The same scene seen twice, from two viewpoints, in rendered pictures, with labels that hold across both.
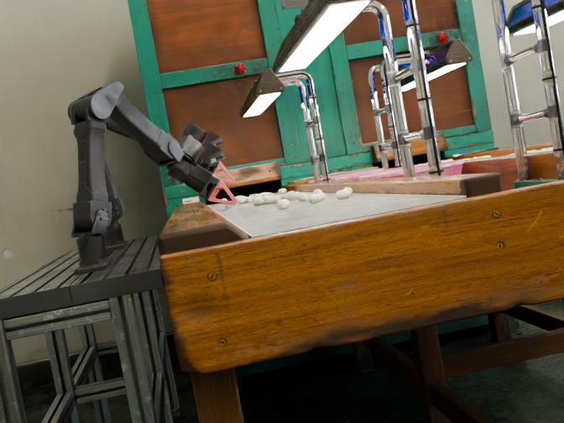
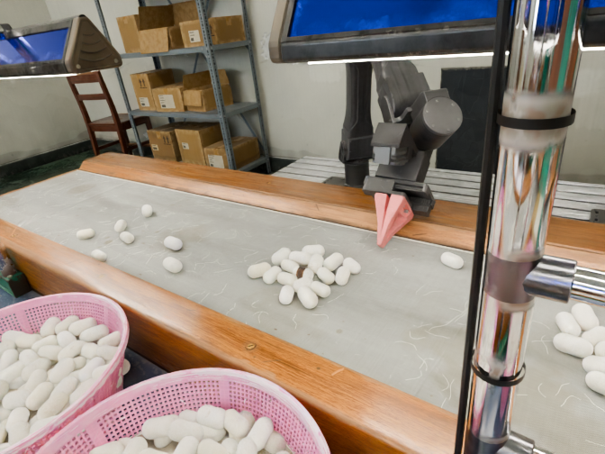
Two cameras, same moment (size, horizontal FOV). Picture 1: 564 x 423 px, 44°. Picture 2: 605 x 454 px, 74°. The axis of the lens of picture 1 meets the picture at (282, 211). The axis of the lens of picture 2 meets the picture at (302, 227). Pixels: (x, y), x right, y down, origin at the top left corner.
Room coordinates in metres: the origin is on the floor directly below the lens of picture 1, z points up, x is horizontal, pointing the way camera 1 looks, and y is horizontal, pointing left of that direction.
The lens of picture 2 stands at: (2.25, -0.33, 1.07)
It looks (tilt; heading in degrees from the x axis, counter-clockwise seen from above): 27 degrees down; 136
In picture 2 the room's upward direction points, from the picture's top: 7 degrees counter-clockwise
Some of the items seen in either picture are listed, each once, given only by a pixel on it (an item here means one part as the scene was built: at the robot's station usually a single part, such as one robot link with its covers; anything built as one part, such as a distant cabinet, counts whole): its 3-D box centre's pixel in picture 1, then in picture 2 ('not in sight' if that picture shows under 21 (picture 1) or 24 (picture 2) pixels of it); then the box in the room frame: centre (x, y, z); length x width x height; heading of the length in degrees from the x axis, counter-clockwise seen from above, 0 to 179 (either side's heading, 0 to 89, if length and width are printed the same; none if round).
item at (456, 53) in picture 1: (422, 68); not in sight; (2.33, -0.54, 1.08); 0.62 x 0.08 x 0.07; 7
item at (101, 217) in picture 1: (89, 223); (357, 149); (1.66, 0.46, 0.77); 0.09 x 0.06 x 0.06; 54
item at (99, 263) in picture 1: (91, 251); (356, 173); (1.65, 0.46, 0.71); 0.20 x 0.07 x 0.08; 9
